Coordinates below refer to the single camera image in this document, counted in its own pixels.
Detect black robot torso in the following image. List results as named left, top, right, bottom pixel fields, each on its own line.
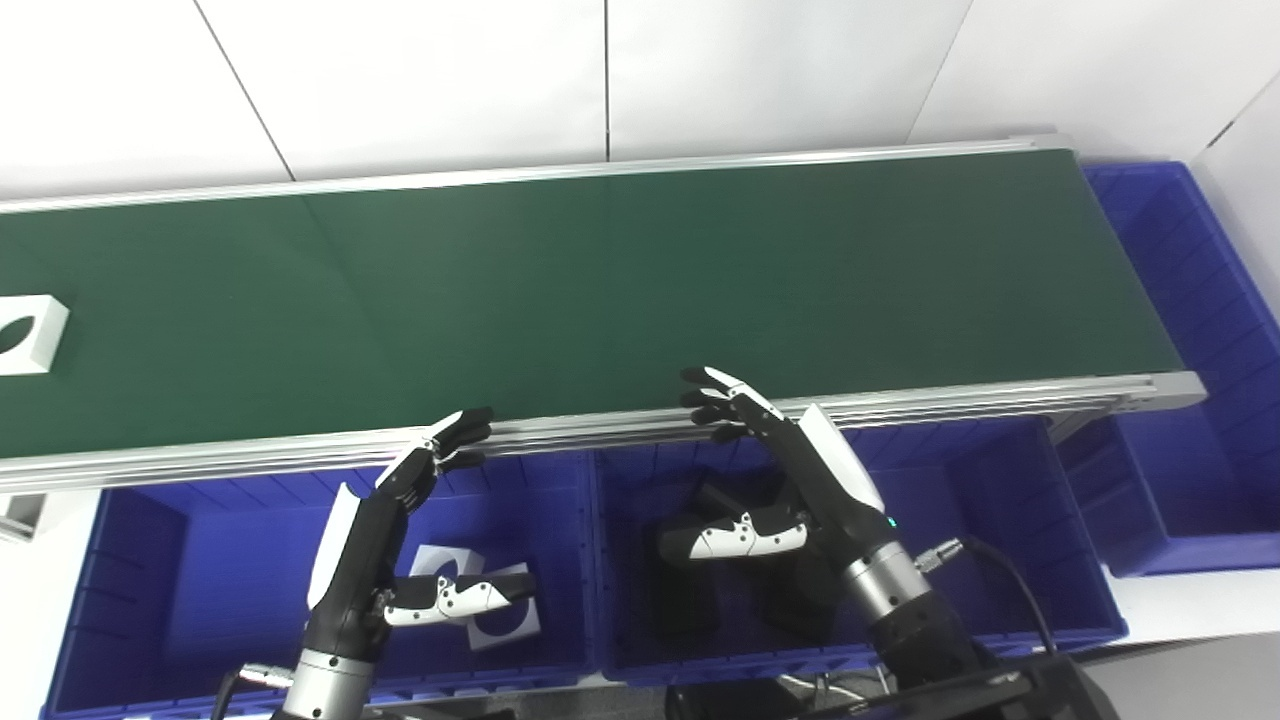
left=664, top=670, right=901, bottom=720

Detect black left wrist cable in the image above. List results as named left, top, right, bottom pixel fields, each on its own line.
left=208, top=662, right=297, bottom=720

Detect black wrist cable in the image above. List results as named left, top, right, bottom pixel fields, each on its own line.
left=914, top=536, right=1061, bottom=657
left=208, top=662, right=297, bottom=720

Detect blue plastic bin white parts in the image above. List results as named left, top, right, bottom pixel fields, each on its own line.
left=40, top=448, right=599, bottom=720

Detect empty blue plastic bin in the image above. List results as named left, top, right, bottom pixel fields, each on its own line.
left=1056, top=160, right=1280, bottom=579

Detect green conveyor belt aluminium frame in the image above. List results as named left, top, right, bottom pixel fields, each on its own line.
left=0, top=132, right=1208, bottom=542

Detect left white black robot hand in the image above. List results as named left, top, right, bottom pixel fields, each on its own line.
left=303, top=406, right=537, bottom=663

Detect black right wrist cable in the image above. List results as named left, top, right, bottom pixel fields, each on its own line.
left=914, top=536, right=1061, bottom=657

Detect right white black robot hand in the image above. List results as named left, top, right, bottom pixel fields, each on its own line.
left=658, top=366, right=903, bottom=583

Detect blue plastic bin black parts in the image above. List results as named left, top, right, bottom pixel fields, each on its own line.
left=590, top=416, right=1129, bottom=689

